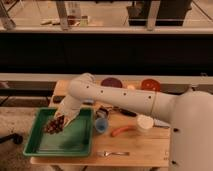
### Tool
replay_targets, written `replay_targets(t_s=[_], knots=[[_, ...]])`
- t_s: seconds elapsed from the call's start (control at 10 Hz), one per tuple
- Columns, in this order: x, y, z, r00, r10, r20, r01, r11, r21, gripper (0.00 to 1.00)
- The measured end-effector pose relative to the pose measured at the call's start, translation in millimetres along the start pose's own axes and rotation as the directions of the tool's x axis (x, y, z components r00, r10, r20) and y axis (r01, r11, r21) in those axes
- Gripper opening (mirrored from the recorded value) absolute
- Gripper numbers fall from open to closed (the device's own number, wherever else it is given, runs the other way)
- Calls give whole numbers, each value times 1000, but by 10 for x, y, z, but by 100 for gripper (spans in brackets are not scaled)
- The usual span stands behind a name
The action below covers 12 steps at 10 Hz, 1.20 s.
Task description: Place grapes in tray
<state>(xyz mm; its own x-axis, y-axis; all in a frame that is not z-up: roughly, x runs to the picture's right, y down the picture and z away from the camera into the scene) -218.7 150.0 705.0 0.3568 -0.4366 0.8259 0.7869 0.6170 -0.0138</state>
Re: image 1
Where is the orange carrot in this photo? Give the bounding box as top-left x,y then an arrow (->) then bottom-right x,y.
111,125 -> 136,137

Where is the dark red grape bunch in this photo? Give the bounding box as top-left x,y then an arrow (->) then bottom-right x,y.
44,116 -> 64,134

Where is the silver metal fork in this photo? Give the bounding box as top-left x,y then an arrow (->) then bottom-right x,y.
97,151 -> 130,157

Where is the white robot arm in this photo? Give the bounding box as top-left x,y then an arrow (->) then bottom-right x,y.
57,73 -> 213,171

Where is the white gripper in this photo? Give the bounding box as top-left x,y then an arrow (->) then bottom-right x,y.
55,95 -> 82,127

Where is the blue plastic cup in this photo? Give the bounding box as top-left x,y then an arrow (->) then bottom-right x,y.
95,118 -> 108,133

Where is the green plastic tray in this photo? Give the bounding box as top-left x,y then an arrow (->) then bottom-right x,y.
23,108 -> 93,157

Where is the black handled knife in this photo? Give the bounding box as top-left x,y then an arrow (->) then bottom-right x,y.
113,107 -> 137,117

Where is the dark maroon bowl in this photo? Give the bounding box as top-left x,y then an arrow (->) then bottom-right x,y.
101,77 -> 123,88

